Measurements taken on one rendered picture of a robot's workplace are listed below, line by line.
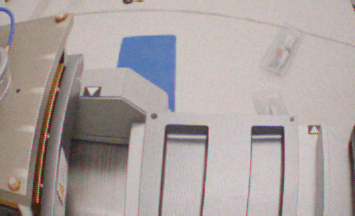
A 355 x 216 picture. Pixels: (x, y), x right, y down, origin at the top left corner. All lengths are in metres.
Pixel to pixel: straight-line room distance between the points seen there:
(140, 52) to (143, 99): 0.45
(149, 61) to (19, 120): 0.64
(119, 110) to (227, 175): 0.15
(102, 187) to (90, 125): 0.08
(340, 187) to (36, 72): 0.37
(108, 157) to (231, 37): 0.53
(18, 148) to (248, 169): 0.26
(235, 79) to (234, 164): 0.48
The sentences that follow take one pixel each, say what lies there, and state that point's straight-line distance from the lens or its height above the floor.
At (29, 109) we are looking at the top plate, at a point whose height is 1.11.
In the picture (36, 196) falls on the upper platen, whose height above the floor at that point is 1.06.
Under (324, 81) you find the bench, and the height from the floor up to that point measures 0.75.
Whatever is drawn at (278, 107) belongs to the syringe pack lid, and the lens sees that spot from 1.01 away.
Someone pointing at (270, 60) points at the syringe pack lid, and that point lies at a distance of 1.11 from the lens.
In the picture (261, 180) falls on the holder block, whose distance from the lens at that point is 0.63.
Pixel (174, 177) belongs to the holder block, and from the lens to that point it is 0.63.
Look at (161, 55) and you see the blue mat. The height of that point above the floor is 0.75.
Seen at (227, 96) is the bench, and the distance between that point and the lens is 1.06.
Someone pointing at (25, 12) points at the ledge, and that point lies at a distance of 1.31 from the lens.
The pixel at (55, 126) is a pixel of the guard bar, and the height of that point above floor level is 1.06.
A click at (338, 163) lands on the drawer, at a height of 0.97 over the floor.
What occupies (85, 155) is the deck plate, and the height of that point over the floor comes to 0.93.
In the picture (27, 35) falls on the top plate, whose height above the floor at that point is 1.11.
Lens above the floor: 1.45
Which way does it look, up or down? 43 degrees down
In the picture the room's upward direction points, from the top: straight up
